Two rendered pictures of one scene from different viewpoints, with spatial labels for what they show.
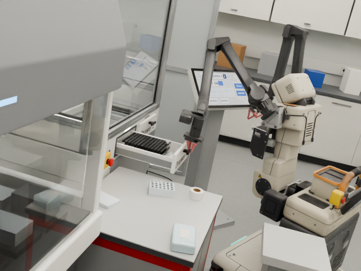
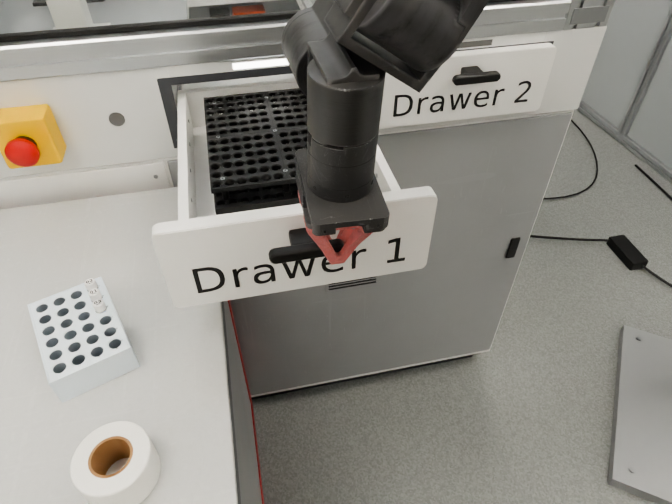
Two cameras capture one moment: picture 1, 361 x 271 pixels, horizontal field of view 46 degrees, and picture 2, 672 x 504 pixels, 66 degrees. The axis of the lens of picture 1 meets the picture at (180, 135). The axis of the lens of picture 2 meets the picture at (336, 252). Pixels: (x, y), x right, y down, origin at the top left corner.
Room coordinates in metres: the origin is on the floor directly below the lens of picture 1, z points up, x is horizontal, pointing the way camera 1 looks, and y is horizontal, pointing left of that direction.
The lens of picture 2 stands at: (1.97, -0.40, 1.26)
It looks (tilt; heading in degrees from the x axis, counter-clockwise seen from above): 44 degrees down; 65
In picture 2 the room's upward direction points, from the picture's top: straight up
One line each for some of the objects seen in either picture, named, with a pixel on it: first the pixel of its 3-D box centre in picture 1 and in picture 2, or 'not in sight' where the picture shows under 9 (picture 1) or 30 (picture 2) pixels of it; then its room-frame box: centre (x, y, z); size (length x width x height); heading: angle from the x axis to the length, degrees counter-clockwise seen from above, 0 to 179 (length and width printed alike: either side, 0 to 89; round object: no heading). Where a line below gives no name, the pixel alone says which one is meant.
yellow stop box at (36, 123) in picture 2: (103, 160); (28, 137); (1.85, 0.34, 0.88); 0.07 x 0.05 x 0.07; 167
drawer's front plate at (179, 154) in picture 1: (180, 155); (301, 248); (2.11, -0.02, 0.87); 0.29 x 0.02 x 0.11; 167
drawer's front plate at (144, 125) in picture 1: (146, 126); (462, 86); (2.48, 0.22, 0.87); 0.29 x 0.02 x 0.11; 167
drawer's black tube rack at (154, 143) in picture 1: (146, 146); (276, 151); (2.15, 0.17, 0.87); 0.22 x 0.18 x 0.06; 77
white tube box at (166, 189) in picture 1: (161, 188); (82, 335); (1.86, 0.04, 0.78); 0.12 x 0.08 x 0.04; 97
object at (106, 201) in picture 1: (102, 199); not in sight; (1.67, 0.29, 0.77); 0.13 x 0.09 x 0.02; 63
